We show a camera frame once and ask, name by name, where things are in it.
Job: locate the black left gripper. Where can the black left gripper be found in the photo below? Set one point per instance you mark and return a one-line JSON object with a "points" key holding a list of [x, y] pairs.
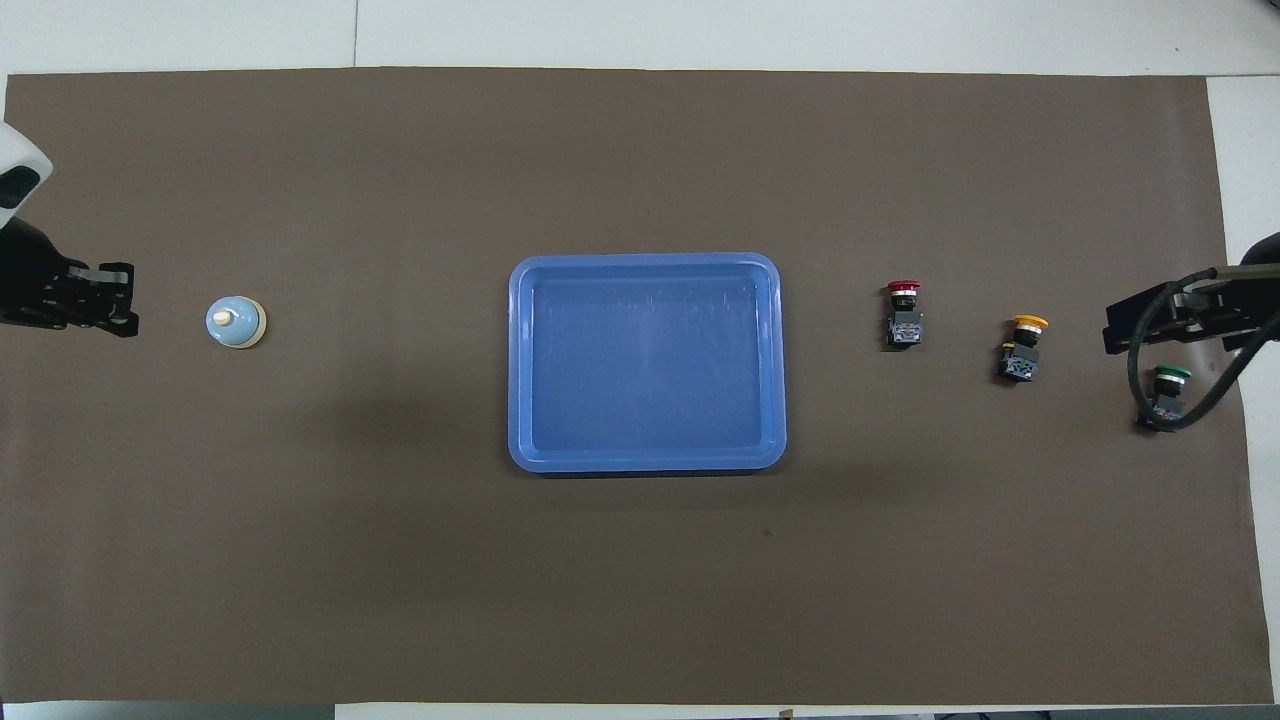
{"points": [[35, 280]]}

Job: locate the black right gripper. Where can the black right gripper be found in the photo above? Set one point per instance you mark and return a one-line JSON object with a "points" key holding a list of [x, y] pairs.
{"points": [[1245, 305]]}

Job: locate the green push button switch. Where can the green push button switch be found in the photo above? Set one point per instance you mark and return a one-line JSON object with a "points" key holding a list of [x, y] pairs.
{"points": [[1172, 375]]}

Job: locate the light blue call bell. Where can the light blue call bell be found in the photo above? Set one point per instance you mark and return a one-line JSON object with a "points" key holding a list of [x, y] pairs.
{"points": [[232, 325]]}

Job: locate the yellow push button switch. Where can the yellow push button switch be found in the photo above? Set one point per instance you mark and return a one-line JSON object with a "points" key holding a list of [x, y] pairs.
{"points": [[1020, 365]]}

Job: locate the red push button switch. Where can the red push button switch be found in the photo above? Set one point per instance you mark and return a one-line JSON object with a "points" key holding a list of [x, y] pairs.
{"points": [[904, 325]]}

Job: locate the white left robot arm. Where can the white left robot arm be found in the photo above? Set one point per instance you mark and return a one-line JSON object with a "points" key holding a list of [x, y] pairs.
{"points": [[20, 160]]}

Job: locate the blue plastic tray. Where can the blue plastic tray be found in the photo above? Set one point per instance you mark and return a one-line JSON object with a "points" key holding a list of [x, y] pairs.
{"points": [[600, 300]]}

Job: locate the brown table mat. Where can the brown table mat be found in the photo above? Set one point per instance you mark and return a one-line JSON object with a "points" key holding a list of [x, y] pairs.
{"points": [[400, 550]]}

